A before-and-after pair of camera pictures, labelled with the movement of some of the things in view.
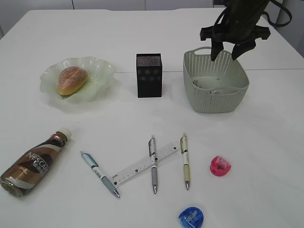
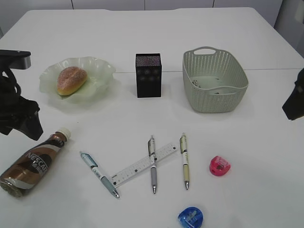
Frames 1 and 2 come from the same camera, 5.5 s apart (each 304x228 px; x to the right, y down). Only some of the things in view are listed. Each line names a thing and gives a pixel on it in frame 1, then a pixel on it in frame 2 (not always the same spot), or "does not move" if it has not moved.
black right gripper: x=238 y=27 to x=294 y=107
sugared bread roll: x=71 y=79 does not move
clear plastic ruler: x=126 y=174 does not move
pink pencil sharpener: x=219 y=166 does not move
